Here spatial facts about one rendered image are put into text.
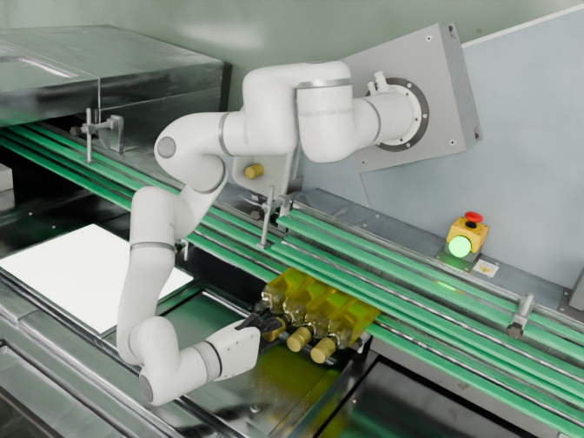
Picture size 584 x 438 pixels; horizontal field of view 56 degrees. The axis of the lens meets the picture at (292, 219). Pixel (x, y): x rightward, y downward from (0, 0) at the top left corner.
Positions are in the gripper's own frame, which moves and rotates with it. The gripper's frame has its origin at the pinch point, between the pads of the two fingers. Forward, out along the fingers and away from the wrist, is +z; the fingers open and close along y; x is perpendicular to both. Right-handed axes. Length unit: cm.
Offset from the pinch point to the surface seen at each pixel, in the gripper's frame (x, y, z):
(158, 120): 116, 4, 41
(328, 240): 5.8, 13.8, 20.0
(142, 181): 68, 5, 8
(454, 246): -15.9, 19.0, 36.5
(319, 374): -6.5, -12.6, 11.3
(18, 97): 101, 21, -14
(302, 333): -5.2, 1.4, 4.4
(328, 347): -11.3, 1.6, 5.6
